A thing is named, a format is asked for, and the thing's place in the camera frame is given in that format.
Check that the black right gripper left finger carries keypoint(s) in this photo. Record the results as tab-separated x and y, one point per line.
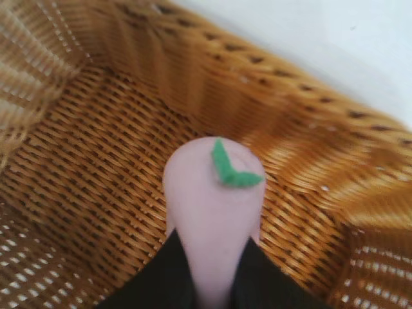
161	280

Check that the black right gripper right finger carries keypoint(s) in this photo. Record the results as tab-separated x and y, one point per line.
273	283

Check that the pink toy peach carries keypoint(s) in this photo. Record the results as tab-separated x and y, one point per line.
214	209

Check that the brown woven wicker basket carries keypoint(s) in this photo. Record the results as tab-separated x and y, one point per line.
96	161

